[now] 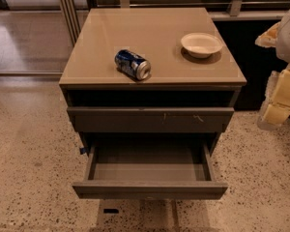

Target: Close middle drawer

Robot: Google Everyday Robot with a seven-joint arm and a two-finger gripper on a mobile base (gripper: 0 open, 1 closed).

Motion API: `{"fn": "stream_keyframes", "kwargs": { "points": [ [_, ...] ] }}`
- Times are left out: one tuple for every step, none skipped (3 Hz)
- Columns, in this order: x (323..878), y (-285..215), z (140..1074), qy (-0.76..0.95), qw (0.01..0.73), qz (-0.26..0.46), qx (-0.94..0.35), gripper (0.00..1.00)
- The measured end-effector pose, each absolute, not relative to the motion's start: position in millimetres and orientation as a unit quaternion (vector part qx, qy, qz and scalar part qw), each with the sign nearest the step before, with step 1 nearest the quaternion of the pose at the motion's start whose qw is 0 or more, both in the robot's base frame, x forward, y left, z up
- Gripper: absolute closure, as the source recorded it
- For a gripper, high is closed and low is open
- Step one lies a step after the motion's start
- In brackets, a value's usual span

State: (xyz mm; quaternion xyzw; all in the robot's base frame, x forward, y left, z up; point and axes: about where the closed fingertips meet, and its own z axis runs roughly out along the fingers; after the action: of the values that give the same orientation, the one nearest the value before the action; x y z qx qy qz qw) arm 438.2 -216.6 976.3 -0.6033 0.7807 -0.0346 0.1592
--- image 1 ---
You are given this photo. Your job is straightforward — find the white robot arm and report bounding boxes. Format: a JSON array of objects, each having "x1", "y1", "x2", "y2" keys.
[{"x1": 255, "y1": 10, "x2": 290, "y2": 131}]

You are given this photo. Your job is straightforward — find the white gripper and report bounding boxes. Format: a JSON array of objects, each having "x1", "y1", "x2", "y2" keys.
[{"x1": 263, "y1": 64, "x2": 290, "y2": 125}]

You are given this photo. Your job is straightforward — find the grey top drawer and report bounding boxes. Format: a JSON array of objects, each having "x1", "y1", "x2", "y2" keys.
[{"x1": 67, "y1": 107, "x2": 234, "y2": 133}]

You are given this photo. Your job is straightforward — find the grey drawer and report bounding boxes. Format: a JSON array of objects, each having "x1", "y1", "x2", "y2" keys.
[
  {"x1": 72, "y1": 143, "x2": 227, "y2": 199},
  {"x1": 67, "y1": 107, "x2": 234, "y2": 133}
]

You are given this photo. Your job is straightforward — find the white bowl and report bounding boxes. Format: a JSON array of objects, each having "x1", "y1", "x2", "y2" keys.
[{"x1": 181, "y1": 33, "x2": 223, "y2": 59}]

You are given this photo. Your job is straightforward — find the grey drawer cabinet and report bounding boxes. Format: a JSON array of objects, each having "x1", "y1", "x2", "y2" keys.
[{"x1": 59, "y1": 8, "x2": 246, "y2": 149}]

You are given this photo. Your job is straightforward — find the blue soda can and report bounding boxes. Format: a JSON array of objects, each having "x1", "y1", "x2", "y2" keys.
[{"x1": 114, "y1": 49, "x2": 151, "y2": 80}]

